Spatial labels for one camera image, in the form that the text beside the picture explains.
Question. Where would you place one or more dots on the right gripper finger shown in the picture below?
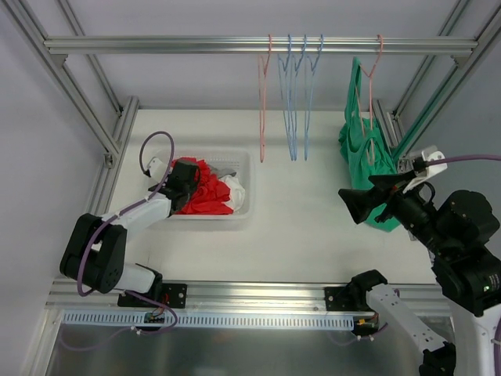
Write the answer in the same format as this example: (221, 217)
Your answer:
(384, 185)
(361, 203)

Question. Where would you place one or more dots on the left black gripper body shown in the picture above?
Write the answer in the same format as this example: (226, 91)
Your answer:
(187, 182)

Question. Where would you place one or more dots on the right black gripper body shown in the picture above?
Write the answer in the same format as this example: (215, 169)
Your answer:
(386, 198)

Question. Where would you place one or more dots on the red tank top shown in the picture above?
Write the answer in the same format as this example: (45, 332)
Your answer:
(211, 194)

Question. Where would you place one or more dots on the green tank top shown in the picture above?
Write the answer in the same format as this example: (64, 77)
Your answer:
(361, 141)

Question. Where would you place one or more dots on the grey tank top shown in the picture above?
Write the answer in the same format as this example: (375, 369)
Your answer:
(222, 172)

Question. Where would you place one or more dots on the white tank top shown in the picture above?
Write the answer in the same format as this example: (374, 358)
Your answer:
(237, 193)

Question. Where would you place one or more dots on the pink hanger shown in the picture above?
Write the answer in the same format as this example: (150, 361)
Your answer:
(370, 98)
(263, 66)

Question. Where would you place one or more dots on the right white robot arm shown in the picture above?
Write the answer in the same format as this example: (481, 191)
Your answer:
(467, 272)

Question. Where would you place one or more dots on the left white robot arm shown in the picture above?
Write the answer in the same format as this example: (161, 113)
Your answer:
(95, 253)

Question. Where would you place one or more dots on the white plastic basket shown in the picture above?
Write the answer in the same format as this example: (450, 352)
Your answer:
(238, 159)

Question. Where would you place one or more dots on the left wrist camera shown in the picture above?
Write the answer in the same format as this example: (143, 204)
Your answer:
(156, 169)

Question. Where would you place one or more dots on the aluminium frame right post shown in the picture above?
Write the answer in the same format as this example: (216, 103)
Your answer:
(438, 79)

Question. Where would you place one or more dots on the aluminium frame post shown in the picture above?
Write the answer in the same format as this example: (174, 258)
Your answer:
(438, 79)
(34, 34)

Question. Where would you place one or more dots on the aluminium front rail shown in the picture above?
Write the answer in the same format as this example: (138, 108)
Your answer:
(250, 297)

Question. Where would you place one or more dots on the aluminium frame left post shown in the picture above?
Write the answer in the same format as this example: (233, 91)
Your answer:
(34, 34)

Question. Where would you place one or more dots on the white slotted cable duct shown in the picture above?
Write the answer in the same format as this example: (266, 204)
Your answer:
(323, 322)

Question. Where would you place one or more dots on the aluminium hanging rail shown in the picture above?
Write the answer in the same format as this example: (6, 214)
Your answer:
(158, 44)

